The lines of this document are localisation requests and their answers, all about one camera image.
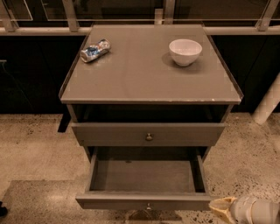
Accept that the white pole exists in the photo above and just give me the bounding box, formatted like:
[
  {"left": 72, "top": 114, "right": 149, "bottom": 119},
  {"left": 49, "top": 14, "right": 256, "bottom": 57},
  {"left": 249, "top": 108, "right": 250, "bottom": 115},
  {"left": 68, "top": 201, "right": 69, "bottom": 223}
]
[{"left": 252, "top": 73, "right": 280, "bottom": 124}]

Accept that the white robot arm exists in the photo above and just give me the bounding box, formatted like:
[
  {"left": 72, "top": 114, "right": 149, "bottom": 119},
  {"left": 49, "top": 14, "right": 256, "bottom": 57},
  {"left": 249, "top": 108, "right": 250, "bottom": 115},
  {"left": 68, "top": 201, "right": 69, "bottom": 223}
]
[{"left": 209, "top": 196, "right": 280, "bottom": 224}]

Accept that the grey drawer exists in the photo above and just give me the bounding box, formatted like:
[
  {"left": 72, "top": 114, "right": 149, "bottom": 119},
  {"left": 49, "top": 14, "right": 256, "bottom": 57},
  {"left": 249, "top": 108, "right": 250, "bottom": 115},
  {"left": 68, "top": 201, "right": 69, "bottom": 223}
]
[
  {"left": 72, "top": 122, "right": 225, "bottom": 146},
  {"left": 76, "top": 156, "right": 214, "bottom": 211}
]

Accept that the grey top drawer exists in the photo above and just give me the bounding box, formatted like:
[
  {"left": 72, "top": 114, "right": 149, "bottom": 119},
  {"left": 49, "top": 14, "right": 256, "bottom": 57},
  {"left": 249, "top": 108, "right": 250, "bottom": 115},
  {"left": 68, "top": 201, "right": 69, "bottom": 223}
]
[{"left": 72, "top": 122, "right": 225, "bottom": 146}]

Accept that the black object at floor edge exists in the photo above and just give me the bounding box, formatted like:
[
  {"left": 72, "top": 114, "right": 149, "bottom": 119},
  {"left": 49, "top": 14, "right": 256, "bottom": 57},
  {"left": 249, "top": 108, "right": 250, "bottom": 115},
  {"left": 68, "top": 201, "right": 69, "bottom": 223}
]
[{"left": 0, "top": 201, "right": 8, "bottom": 216}]

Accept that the metal window railing frame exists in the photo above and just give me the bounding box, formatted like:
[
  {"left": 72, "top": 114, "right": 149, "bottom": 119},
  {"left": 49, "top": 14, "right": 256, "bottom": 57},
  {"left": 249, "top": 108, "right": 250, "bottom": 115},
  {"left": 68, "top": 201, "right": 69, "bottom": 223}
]
[{"left": 0, "top": 0, "right": 280, "bottom": 35}]

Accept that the white ceramic bowl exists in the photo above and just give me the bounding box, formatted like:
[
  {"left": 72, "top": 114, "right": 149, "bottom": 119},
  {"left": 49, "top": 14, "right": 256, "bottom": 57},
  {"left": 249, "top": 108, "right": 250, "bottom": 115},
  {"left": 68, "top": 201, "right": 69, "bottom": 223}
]
[{"left": 169, "top": 39, "right": 202, "bottom": 67}]

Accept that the grey wooden drawer cabinet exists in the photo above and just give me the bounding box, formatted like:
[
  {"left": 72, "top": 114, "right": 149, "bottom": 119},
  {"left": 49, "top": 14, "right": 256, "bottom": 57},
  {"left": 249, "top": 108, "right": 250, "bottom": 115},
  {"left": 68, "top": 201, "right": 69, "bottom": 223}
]
[{"left": 59, "top": 24, "right": 242, "bottom": 159}]

